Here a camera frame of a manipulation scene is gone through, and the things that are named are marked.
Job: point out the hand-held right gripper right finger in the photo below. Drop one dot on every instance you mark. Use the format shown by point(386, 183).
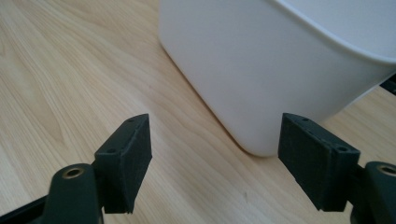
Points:
point(314, 161)

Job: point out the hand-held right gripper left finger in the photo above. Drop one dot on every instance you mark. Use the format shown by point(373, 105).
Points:
point(127, 161)

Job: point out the white plastic storage bin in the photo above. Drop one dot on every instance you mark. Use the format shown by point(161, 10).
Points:
point(264, 68)

